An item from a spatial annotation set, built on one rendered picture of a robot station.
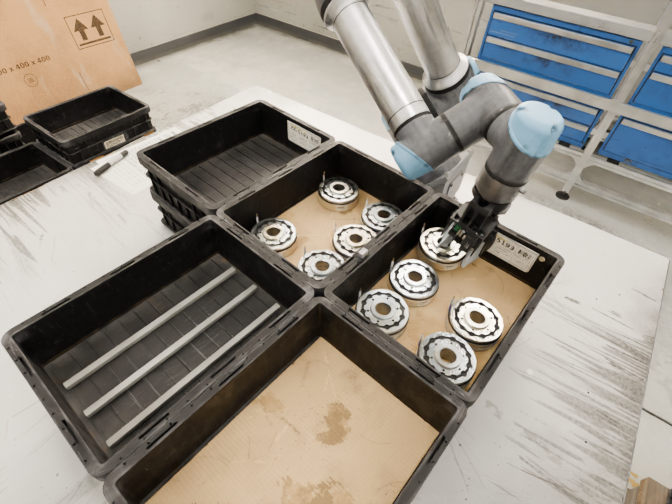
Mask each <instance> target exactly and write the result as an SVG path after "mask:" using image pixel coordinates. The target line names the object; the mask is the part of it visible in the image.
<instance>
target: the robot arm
mask: <svg viewBox="0 0 672 504"><path fill-rule="evenodd" d="M392 2H393V4H394V6H395V9H396V11H397V13H398V15H399V17H400V19H401V21H402V24H403V26H404V28H405V30H406V32H407V34H408V37H409V39H410V41H411V43H412V45H413V47H414V50H415V52H416V54H417V56H418V58H419V60H420V63H421V65H422V67H423V69H424V73H423V77H422V81H423V84H424V85H423V86H422V87H420V88H419V89H418V90H417V88H416V87H415V85H414V83H413V82H412V80H411V78H410V77H409V75H408V73H407V71H406V70H405V68H404V66H403V65H402V63H401V61H400V59H399V58H398V56H397V54H396V53H395V51H394V49H393V48H392V46H391V44H390V42H389V41H388V39H387V37H386V36H385V34H384V32H383V30H382V29H381V27H380V25H379V24H378V22H377V20H376V18H375V17H374V15H373V13H372V12H371V10H370V8H369V7H368V4H369V0H315V4H316V7H317V10H318V13H319V15H320V17H321V19H322V21H323V23H324V24H325V26H326V28H327V29H328V30H330V31H334V32H335V33H336V35H337V36H338V38H339V40H340V42H341V43H342V45H343V47H344V49H345V50H346V52H347V54H348V56H349V57H350V59H351V61H352V63H353V64H354V66H355V68H356V70H357V72H358V73H359V75H360V77H361V79H362V80H363V82H364V84H365V86H366V87H367V89H368V91H369V93H370V94H371V96H372V98H373V100H374V101H375V103H376V105H377V107H378V109H379V110H380V112H381V114H382V115H381V120H382V122H383V124H384V126H385V128H386V131H387V132H388V133H389V135H390V136H391V138H392V140H393V142H394V143H395V144H394V145H393V146H391V148H390V152H391V154H392V156H393V158H394V160H395V162H396V164H397V166H398V167H399V169H400V170H401V172H402V174H403V175H404V176H405V177H406V178H407V179H408V180H414V179H416V180H418V181H420V182H422V183H424V184H427V183H430V182H432V181H434V180H435V179H437V178H439V177H441V176H442V175H444V174H445V173H446V172H448V171H450V170H451V169H452V168H454V167H455V166H456V165H457V164H458V163H459V162H460V161H461V157H460V155H459V154H460V153H461V152H463V151H465V150H466V149H468V148H470V147H471V146H473V145H475V144H477V143H478V142H480V141H482V140H483V139H486V141H487V142H488V143H489V144H490V145H491V146H492V148H493V149H492V151H491V153H490V155H489V157H488V158H487V160H486V162H485V163H484V165H483V167H482V169H481V170H480V172H479V174H478V175H477V177H476V179H475V184H474V185H473V187H472V195H473V197H474V198H473V199H472V200H471V201H466V202H465V203H464V204H463V205H460V206H459V207H458V208H457V209H456V210H455V211H454V212H453V213H452V214H450V216H449V217H448V219H447V224H446V225H445V227H444V229H443V231H442V233H441V234H440V236H442V235H443V236H442V241H441V242H440V243H439V244H438V245H437V247H436V249H437V248H439V247H440V246H443V247H448V246H450V244H451V243H452V242H453V241H455V242H456V243H458V244H459V245H460V243H461V245H460V247H459V249H461V250H462V251H464V252H465V253H466V256H465V257H464V258H463V259H462V262H461V264H460V266H462V268H464V267H465V266H466V265H468V264H470V263H472V262H473V261H474V260H476V259H477V258H478V257H479V256H480V255H481V254H482V253H483V252H485V251H486V250H488V249H489V248H490V247H491V246H492V245H493V244H494V242H495V240H496V236H497V233H498V231H499V230H498V229H496V227H498V226H499V224H500V222H499V220H498V218H499V216H498V215H504V214H506V213H507V211H508V210H509V208H510V207H511V205H512V204H511V203H512V202H513V201H514V200H515V199H516V198H517V196H518V195H519V194H520V193H521V194H525V192H526V189H525V188H523V187H524V186H525V185H526V184H527V183H528V181H529V180H530V179H531V177H532V176H533V174H534V173H535V172H536V170H537V169H538V167H539V166H540V165H541V163H542V162H543V160H544V159H545V158H546V156H547V155H549V154H550V153H551V151H552V150H553V148H554V145H555V143H556V141H557V140H558V138H559V137H560V135H561V134H562V132H563V130H564V120H563V117H562V116H561V115H560V113H559V112H558V111H556V110H555V109H551V108H550V107H549V105H546V104H544V103H541V102H536V101H527V102H523V103H522V102H521V100H520V99H519V98H518V97H517V96H516V95H515V94H514V92H513V90H512V89H511V87H510V86H509V85H508V84H506V83H505V82H504V81H503V80H502V79H501V78H500V77H498V76H497V75H495V74H493V73H482V74H480V70H479V68H478V66H477V64H476V63H475V61H474V60H473V59H472V58H471V57H466V56H465V55H463V54H462V53H458V52H457V49H456V46H455V43H454V40H453V38H452V35H451V32H450V29H449V27H448V24H447V21H446V18H445V15H444V13H443V10H442V7H441V4H440V2H439V0H392Z"/></svg>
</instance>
